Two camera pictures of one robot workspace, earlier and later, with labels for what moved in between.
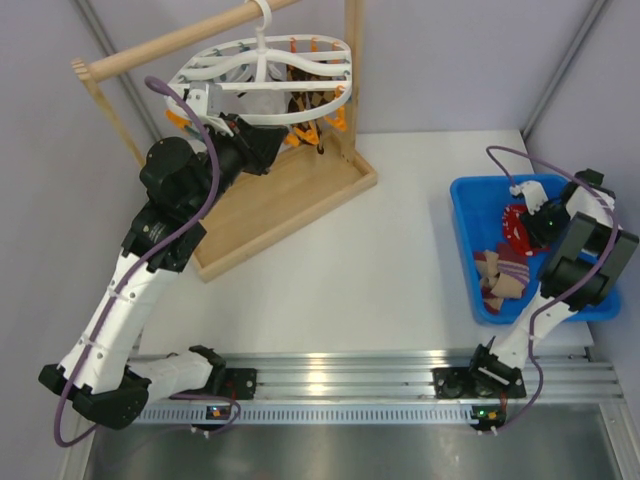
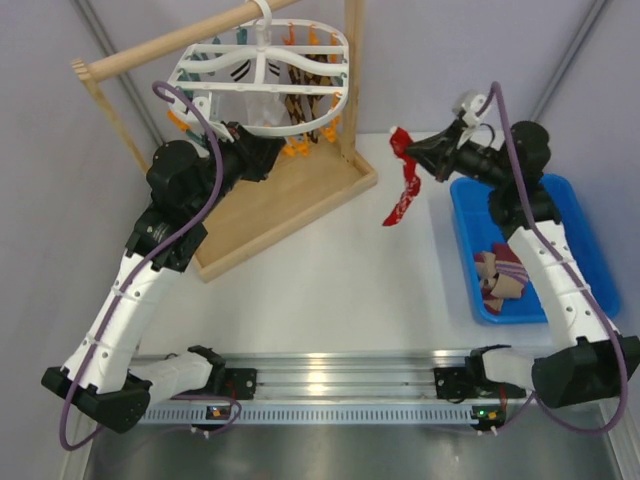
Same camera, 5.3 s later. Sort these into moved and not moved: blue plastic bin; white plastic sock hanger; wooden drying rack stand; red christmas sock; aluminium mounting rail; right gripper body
Moved: white plastic sock hanger; red christmas sock; right gripper body
Not moved: blue plastic bin; wooden drying rack stand; aluminium mounting rail
